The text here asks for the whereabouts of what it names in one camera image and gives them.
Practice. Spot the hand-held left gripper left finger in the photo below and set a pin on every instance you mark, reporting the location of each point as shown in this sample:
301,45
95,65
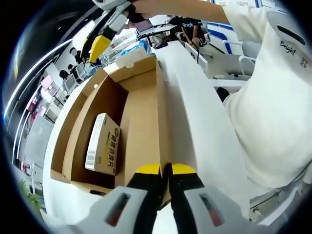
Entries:
117,212

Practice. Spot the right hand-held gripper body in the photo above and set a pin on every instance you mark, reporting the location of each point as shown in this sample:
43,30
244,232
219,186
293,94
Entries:
109,3

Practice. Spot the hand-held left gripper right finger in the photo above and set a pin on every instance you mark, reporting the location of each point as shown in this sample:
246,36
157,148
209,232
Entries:
219,214

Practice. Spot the white medicine carton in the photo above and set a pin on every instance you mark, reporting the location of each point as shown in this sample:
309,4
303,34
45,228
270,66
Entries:
104,151

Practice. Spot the brown cardboard shoe box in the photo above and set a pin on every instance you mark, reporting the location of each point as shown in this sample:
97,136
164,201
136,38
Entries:
141,109

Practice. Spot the person's right hand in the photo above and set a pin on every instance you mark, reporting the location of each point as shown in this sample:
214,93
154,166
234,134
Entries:
146,7

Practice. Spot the grey laptop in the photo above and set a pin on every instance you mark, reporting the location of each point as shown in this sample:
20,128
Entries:
145,25

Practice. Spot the pink display screen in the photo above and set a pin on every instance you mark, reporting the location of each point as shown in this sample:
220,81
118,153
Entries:
47,83

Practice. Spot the green potted plant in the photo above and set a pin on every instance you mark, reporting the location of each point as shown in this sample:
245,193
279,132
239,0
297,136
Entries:
31,197

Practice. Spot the white desk partition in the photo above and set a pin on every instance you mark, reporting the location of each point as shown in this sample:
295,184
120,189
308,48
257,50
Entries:
39,141

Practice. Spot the dark rounded object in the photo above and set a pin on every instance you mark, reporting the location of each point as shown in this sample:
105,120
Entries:
222,93

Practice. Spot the white office chair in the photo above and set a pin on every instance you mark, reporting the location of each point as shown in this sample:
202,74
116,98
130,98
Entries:
247,62

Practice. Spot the white chest device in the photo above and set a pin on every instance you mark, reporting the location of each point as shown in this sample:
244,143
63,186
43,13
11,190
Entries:
273,22

